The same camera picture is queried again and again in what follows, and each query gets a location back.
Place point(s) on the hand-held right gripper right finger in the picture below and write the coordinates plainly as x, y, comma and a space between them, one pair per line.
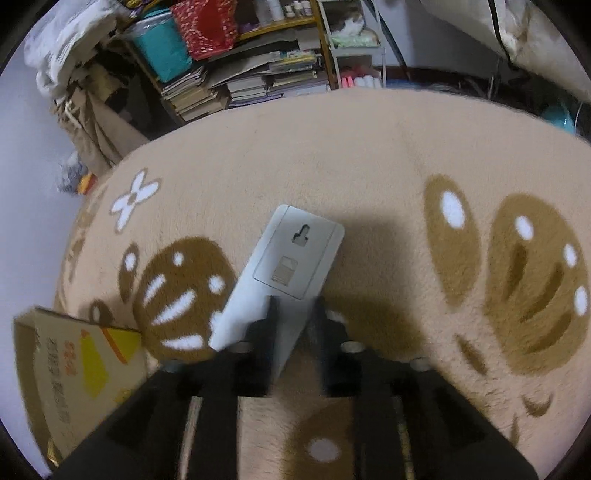
330, 360

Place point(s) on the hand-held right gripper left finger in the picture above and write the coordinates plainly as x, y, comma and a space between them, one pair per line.
263, 350

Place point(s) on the white router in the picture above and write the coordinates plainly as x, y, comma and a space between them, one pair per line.
295, 258

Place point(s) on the cardboard box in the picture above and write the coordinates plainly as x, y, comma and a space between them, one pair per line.
60, 369

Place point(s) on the plush toys in plastic bag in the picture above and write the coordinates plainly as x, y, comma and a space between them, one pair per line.
74, 177

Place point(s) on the stack of old books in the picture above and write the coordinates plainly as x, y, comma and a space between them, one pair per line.
194, 97

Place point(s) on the stack of books and magazines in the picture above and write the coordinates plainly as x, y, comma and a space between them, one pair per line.
277, 83

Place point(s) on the row of pink white bottles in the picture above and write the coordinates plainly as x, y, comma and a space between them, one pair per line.
358, 82

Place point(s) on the beige hanging trousers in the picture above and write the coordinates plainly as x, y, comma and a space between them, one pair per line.
97, 124

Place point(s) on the flat cardboard sheets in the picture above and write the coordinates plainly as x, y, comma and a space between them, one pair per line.
258, 60

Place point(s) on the wooden shelf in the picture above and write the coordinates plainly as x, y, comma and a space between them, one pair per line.
327, 55

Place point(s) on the white trolley cart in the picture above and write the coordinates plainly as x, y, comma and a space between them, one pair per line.
355, 51

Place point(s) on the pale green packets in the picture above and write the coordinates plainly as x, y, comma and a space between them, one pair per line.
355, 40

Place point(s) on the teal bag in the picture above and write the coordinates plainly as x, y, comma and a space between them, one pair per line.
161, 46

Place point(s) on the red patterned gift bag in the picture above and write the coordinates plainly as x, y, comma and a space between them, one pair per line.
207, 27

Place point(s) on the teal plastic container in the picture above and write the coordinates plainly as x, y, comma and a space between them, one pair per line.
558, 117

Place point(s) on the white brown furry item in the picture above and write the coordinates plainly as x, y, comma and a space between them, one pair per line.
348, 23

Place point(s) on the white cosmetic bottle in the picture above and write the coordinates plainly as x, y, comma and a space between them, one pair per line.
273, 9

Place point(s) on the row of small bottles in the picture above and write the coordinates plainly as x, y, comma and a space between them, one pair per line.
299, 7

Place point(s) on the white puffer jacket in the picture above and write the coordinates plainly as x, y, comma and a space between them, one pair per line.
69, 41

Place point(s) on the cream long puffer coat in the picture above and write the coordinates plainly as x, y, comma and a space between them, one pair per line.
531, 37

